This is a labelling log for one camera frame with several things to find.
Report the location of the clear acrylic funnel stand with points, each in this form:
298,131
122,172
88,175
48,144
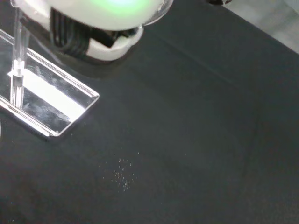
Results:
46,93

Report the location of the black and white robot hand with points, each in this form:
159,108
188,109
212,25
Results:
98,18

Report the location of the black bench cloth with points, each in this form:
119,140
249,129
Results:
187,128

